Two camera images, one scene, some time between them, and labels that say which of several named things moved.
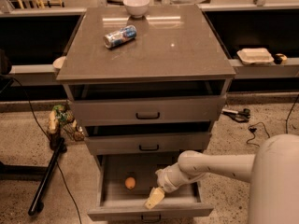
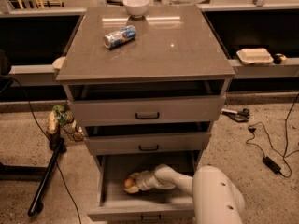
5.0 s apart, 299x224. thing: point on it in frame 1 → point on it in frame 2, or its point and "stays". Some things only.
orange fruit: x=130 y=183 stays
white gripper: x=165 y=180 → x=142 y=180
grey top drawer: x=122 y=108 stays
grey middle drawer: x=147 y=143 stays
